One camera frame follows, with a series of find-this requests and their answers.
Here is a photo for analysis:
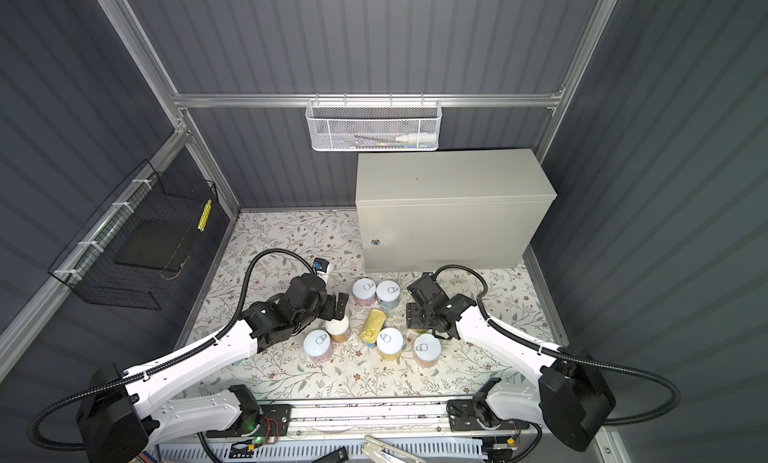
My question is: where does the orange white pull-tab can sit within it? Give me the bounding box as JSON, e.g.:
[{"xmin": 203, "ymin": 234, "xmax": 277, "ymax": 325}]
[{"xmin": 413, "ymin": 334, "xmax": 442, "ymax": 368}]

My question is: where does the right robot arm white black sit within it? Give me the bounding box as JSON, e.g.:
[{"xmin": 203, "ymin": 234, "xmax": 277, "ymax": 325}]
[{"xmin": 407, "ymin": 272, "xmax": 616, "ymax": 452}]

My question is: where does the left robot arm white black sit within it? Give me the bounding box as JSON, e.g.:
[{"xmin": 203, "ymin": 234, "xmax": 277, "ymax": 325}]
[{"xmin": 76, "ymin": 273, "xmax": 349, "ymax": 462}]

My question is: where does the brown can white lid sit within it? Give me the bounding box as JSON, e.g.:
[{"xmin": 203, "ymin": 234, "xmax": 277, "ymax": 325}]
[{"xmin": 325, "ymin": 316, "xmax": 351, "ymax": 343}]

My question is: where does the light blue pull-tab can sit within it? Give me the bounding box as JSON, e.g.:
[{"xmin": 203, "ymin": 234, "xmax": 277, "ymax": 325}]
[{"xmin": 376, "ymin": 280, "xmax": 401, "ymax": 313}]

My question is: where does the pink can front left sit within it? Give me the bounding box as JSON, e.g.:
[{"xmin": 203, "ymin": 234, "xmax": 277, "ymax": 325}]
[{"xmin": 303, "ymin": 329, "xmax": 333, "ymax": 363}]

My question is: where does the yellow pull-tab can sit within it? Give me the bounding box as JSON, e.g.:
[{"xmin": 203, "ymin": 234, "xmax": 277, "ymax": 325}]
[{"xmin": 376, "ymin": 328, "xmax": 405, "ymax": 361}]

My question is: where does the yellow oval sardine tin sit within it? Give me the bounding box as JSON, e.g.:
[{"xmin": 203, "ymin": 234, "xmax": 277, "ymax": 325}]
[{"xmin": 359, "ymin": 309, "xmax": 387, "ymax": 347}]

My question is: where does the pink pull-tab can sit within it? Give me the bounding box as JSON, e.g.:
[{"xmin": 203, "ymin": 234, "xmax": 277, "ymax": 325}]
[{"xmin": 352, "ymin": 278, "xmax": 377, "ymax": 307}]

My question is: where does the beige metal cabinet box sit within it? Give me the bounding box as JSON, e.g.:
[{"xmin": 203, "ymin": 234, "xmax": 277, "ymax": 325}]
[{"xmin": 355, "ymin": 149, "xmax": 557, "ymax": 272}]

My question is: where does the yellow tag on basket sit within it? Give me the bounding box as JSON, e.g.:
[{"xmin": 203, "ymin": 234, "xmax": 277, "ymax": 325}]
[{"xmin": 197, "ymin": 199, "xmax": 212, "ymax": 232}]

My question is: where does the white tube in basket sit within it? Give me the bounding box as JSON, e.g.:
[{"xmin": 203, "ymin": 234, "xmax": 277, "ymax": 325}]
[{"xmin": 353, "ymin": 132, "xmax": 438, "ymax": 151}]

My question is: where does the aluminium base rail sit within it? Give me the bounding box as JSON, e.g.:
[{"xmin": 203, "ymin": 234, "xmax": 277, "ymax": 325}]
[{"xmin": 119, "ymin": 393, "xmax": 607, "ymax": 446}]

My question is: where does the white wire mesh basket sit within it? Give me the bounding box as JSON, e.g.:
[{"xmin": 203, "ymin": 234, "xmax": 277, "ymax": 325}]
[{"xmin": 305, "ymin": 102, "xmax": 443, "ymax": 152}]

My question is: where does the black wire mesh basket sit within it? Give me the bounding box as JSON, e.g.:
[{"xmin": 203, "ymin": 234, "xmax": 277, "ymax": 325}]
[{"xmin": 48, "ymin": 164, "xmax": 218, "ymax": 310}]

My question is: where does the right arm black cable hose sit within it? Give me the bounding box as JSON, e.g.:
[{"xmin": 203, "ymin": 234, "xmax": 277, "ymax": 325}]
[{"xmin": 433, "ymin": 264, "xmax": 682, "ymax": 427}]

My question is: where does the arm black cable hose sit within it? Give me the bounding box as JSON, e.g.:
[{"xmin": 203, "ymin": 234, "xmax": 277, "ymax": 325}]
[
  {"xmin": 433, "ymin": 264, "xmax": 682, "ymax": 427},
  {"xmin": 26, "ymin": 248, "xmax": 316, "ymax": 452}
]

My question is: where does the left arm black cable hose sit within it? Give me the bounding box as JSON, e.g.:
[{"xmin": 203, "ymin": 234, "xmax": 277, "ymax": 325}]
[{"xmin": 26, "ymin": 248, "xmax": 316, "ymax": 452}]

